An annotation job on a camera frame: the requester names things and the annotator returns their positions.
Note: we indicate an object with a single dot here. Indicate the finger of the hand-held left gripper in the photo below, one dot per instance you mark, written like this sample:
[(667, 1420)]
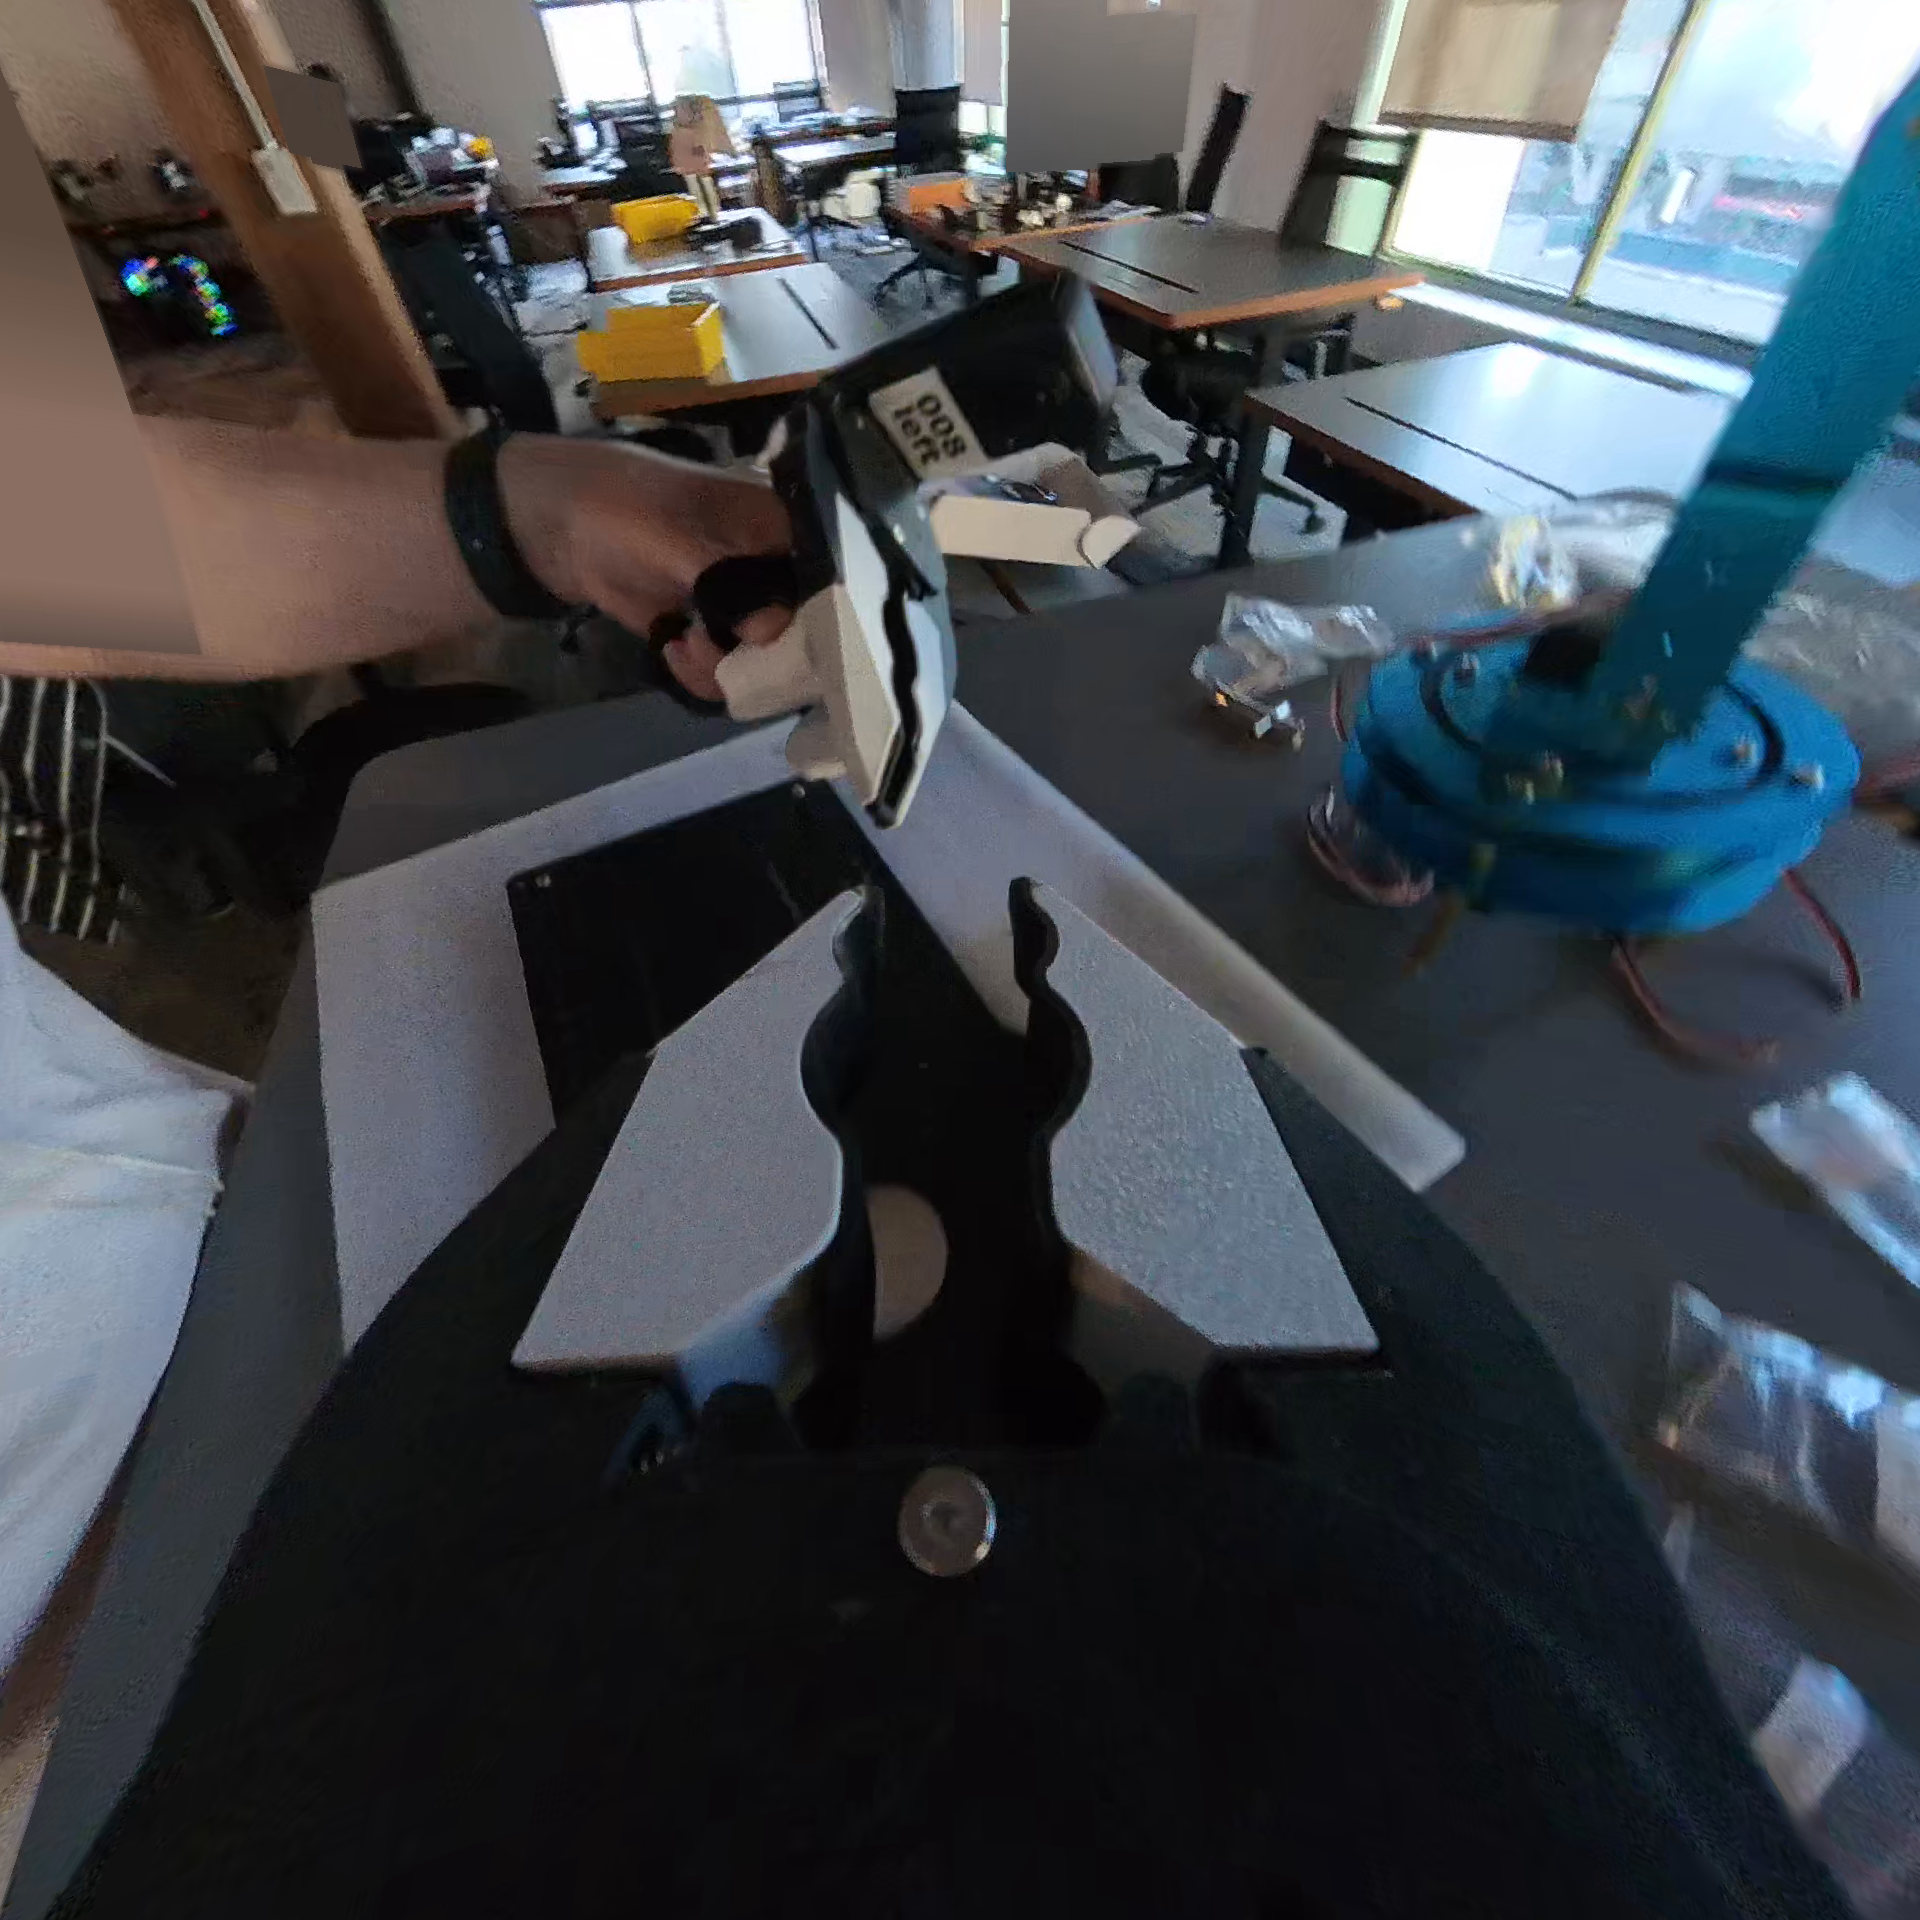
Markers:
[(936, 677), (869, 661)]

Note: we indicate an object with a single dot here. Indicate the black desk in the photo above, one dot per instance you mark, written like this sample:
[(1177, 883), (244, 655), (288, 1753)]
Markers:
[(1202, 797)]

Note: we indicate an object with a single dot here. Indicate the yellow plastic bin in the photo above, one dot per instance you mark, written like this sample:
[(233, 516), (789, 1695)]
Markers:
[(656, 222)]

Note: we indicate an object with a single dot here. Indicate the person's left hand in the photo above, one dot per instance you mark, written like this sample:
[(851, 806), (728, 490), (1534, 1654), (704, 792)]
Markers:
[(629, 525)]

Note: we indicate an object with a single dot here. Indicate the blue toy robot arm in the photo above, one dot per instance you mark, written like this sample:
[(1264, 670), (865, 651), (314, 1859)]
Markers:
[(1576, 808)]

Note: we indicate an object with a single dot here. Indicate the crumpled clear plastic bag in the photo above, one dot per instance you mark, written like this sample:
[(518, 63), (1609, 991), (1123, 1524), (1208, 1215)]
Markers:
[(1516, 565)]

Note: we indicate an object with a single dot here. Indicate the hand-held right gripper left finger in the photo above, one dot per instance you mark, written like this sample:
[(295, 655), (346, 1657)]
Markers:
[(691, 1201)]

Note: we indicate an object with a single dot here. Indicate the wood-edged office desk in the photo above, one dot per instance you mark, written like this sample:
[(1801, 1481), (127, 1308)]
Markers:
[(1214, 262), (1499, 418), (780, 331)]

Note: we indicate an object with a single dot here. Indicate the black plate in foam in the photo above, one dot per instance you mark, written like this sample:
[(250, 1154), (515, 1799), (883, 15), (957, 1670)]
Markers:
[(678, 930)]

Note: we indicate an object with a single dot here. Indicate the striped cloth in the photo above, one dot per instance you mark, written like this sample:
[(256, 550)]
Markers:
[(61, 808)]

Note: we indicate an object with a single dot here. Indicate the beige roller window blind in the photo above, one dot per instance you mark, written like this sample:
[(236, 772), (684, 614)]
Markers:
[(1499, 62)]

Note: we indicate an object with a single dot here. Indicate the white foam sheet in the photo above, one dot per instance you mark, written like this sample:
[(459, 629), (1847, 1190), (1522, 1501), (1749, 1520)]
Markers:
[(419, 1050)]

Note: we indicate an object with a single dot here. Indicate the person's white shirt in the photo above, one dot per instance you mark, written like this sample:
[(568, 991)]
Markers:
[(104, 1201)]

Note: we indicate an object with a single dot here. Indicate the person's left forearm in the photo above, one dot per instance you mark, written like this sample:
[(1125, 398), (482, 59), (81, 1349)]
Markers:
[(330, 543)]

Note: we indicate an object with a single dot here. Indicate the black office chair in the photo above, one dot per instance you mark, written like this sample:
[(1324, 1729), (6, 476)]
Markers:
[(1349, 180), (1202, 408)]

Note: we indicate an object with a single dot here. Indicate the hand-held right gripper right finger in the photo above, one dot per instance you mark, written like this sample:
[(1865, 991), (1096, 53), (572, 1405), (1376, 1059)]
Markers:
[(1202, 1187)]

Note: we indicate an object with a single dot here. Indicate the small clear plastic parts bag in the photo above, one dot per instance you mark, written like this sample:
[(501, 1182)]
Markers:
[(1847, 1154), (1785, 1426), (1291, 661)]

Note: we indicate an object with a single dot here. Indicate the white power strip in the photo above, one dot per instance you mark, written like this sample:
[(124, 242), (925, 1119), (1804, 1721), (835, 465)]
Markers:
[(282, 180)]

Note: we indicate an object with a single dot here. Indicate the black wristband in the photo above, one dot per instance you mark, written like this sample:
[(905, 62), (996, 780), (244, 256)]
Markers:
[(489, 525)]

